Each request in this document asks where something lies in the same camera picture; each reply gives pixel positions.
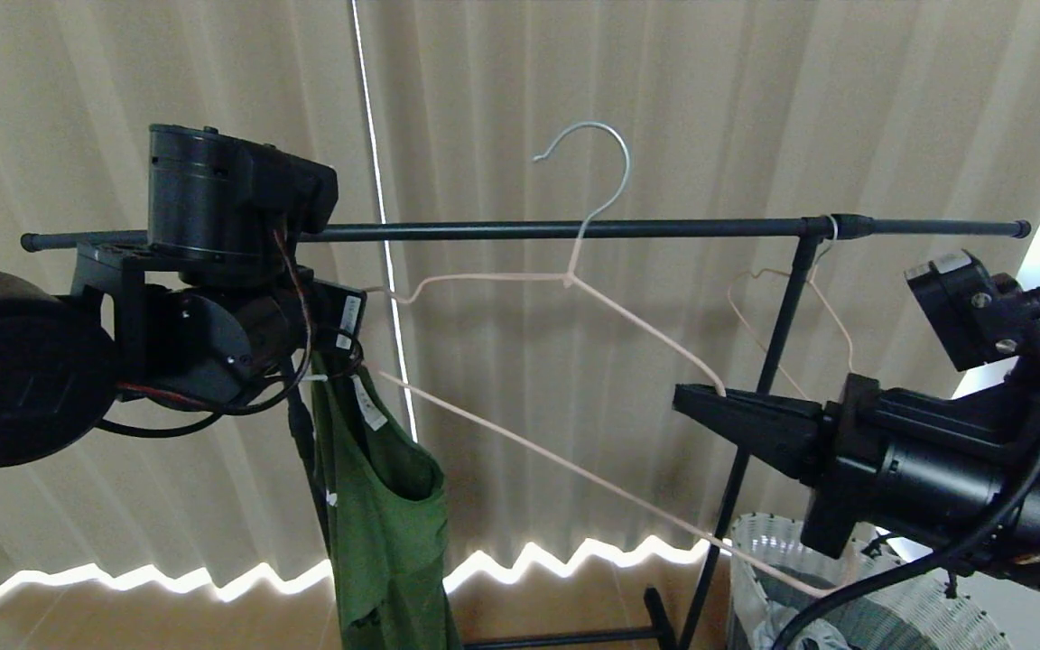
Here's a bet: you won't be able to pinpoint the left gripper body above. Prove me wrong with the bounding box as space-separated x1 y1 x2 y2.
153 280 369 409

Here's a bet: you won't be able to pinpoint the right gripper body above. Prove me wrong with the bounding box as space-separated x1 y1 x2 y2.
798 373 1040 558

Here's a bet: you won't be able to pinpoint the green sleeveless top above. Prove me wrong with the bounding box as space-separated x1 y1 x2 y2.
308 348 462 650

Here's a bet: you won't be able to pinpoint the beige curtain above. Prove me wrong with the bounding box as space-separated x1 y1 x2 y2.
0 0 1040 606

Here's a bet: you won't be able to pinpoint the white laundry basket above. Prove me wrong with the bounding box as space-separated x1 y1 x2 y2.
726 513 1013 650

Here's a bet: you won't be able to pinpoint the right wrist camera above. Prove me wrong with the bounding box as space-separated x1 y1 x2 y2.
904 251 1040 407

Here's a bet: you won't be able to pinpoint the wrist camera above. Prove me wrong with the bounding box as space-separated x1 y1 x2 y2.
245 147 340 233
904 251 1040 407

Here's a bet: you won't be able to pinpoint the black clothes rack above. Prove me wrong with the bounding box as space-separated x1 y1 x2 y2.
21 214 1033 650

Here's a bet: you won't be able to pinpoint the pale grey shorts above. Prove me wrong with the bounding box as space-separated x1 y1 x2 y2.
737 596 812 650

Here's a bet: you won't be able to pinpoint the pink clothes hanger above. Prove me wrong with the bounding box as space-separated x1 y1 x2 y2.
726 217 855 403
362 122 855 601

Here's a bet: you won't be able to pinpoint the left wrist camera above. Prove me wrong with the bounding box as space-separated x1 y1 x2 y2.
245 147 340 233

